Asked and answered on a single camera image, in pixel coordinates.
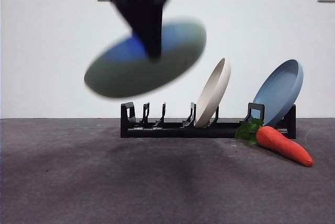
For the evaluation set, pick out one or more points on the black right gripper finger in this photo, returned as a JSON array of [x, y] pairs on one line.
[[149, 25]]

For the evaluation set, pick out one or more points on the blue round plate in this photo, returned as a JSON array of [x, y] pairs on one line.
[[277, 95]]

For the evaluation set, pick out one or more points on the black plate rack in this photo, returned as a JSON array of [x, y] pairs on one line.
[[183, 131]]

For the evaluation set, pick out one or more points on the beige round plate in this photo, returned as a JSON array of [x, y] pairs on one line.
[[213, 95]]

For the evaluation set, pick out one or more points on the orange carrot with green leaves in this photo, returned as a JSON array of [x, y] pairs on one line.
[[282, 145]]

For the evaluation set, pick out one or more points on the pale green round plate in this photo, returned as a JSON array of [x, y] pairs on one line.
[[136, 80]]

